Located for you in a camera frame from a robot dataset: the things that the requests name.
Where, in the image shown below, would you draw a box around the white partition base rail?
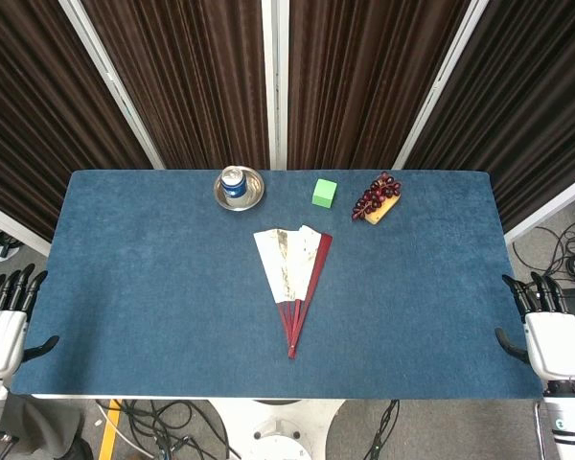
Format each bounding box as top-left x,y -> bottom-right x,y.
0,197 -> 53,258
502,179 -> 575,246

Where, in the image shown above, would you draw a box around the black hanging cable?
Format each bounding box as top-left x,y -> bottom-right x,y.
362,399 -> 401,460

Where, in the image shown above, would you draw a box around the black floor cable bundle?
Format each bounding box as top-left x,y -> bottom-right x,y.
94,398 -> 232,460

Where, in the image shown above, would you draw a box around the red ribbed paper folding fan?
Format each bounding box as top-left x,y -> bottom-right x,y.
252,223 -> 334,360

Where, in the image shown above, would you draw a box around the brown pleated curtain panel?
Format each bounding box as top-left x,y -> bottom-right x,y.
0,0 -> 155,243
403,0 -> 575,234
80,0 -> 271,171
287,0 -> 472,171

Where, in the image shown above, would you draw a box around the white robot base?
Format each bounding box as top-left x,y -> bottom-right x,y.
209,398 -> 347,460

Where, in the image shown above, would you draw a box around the black coiled floor cables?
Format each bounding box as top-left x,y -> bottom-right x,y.
511,190 -> 575,289

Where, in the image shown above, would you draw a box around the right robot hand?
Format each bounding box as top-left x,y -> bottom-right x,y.
494,271 -> 575,383

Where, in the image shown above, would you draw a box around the green cube block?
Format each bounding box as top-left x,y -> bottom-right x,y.
311,177 -> 341,210

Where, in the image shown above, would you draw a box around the round metal bowl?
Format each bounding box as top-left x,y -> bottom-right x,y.
213,165 -> 266,213

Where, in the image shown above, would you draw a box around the dark red grape bunch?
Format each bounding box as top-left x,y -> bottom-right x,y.
350,171 -> 405,223

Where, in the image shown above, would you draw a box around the blue table cloth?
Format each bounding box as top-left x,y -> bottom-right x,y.
10,169 -> 543,401

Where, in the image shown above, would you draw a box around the blue silver drink can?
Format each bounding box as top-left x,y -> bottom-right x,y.
220,166 -> 249,199

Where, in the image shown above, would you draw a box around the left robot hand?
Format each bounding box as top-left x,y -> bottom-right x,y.
0,263 -> 61,380

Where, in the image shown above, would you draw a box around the yellow floor tape strip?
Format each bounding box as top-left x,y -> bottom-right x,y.
97,399 -> 125,460

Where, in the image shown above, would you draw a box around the white partition frame post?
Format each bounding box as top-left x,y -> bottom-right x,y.
391,0 -> 491,171
58,0 -> 167,171
260,0 -> 291,171

